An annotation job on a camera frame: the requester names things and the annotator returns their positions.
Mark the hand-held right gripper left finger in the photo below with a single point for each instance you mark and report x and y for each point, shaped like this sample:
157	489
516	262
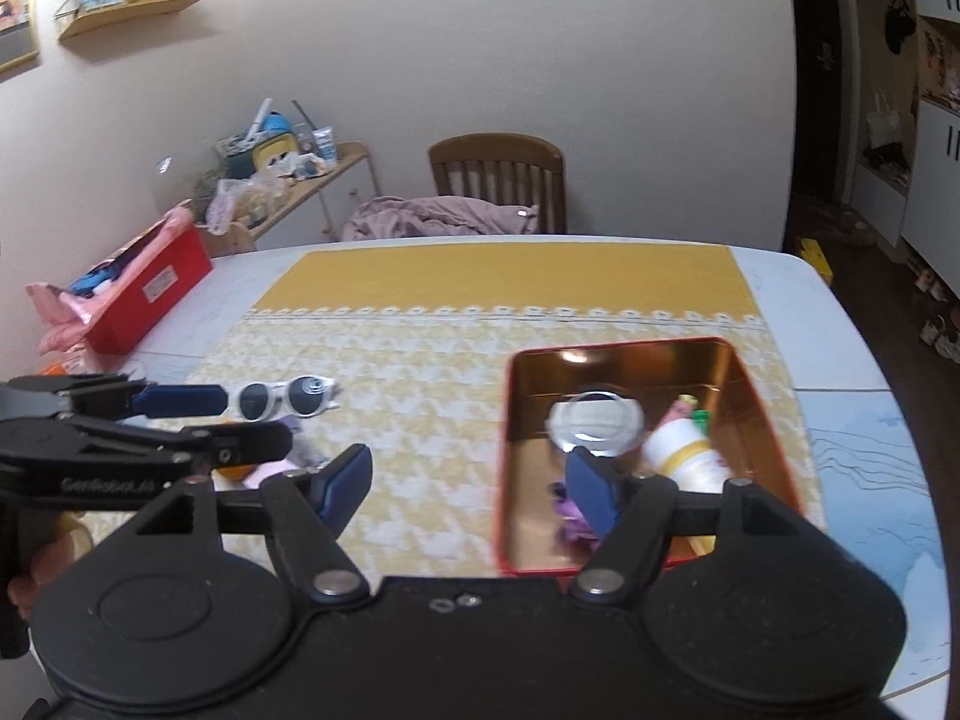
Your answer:
345	487

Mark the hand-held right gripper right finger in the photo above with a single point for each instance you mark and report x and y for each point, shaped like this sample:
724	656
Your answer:
589	495

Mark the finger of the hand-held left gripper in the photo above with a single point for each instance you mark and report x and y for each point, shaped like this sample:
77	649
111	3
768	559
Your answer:
240	442
180	400

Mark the purple toy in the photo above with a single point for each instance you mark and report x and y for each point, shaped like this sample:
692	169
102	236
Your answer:
568	529

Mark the white sunglasses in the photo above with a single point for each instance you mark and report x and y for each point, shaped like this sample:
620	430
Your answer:
259	397

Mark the red tin box gold inside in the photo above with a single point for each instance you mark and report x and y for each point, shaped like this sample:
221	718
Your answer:
540	420

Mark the white and yellow bottle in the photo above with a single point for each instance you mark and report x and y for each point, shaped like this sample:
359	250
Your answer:
686	457

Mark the small pink and green toy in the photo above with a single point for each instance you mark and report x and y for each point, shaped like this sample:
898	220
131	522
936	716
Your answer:
682	410

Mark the person's left hand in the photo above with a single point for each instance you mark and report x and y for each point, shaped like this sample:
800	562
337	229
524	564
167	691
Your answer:
45	566

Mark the orange ball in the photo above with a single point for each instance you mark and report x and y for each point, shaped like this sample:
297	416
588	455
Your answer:
236	472

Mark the red storage box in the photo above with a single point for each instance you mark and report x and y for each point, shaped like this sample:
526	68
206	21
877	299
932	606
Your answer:
157	285

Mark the yellow patterned placemat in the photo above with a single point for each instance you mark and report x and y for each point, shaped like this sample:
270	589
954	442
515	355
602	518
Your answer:
450	315

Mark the clear plastic bag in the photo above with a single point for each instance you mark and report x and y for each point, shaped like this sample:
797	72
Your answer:
244	199

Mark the yellow and blue bag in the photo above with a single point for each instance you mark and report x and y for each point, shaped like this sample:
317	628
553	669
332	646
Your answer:
271	146

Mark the wooden side table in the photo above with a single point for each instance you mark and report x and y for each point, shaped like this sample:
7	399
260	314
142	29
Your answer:
330	172

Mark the pink cloth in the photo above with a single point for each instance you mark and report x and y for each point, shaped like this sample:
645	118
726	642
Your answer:
420	217

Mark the yellow box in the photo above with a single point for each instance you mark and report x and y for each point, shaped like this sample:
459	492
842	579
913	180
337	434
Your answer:
817	261

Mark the wooden chair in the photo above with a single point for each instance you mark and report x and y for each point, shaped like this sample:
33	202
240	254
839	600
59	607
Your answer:
495	150

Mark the pair of shoes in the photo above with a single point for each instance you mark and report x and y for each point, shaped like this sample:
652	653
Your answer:
941	334

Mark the white lower cabinet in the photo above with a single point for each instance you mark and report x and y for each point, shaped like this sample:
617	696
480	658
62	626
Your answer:
934	187

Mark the white hanging bag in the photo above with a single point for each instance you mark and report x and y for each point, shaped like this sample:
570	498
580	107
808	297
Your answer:
889	127

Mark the black hanging bag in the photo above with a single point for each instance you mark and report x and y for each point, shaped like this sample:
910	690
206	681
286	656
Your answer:
900	22

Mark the wooden wall shelf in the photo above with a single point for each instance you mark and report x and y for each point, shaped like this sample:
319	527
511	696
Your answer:
127	15

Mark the framed wall picture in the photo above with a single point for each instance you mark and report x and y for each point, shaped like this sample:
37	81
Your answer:
15	15

